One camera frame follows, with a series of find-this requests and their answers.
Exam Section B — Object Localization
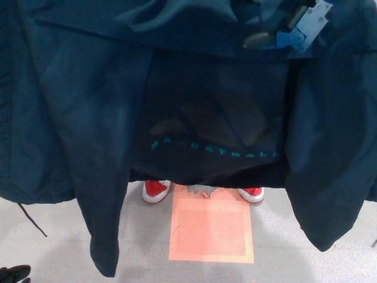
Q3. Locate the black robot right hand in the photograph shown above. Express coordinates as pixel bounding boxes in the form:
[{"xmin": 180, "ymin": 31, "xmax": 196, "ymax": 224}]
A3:
[{"xmin": 0, "ymin": 264, "xmax": 32, "ymax": 283}]

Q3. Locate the dark teal coat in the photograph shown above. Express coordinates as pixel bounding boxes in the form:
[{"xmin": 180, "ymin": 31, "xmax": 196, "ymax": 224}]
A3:
[{"xmin": 0, "ymin": 0, "xmax": 377, "ymax": 278}]

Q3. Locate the red white sneaker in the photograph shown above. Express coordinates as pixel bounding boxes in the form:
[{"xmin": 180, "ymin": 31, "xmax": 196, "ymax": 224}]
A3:
[
  {"xmin": 142, "ymin": 179, "xmax": 171, "ymax": 204},
  {"xmin": 237, "ymin": 187, "xmax": 264, "ymax": 204}
]

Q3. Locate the orange floor tape square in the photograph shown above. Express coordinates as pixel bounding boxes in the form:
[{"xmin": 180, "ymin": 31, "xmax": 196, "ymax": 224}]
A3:
[{"xmin": 167, "ymin": 184, "xmax": 254, "ymax": 254}]

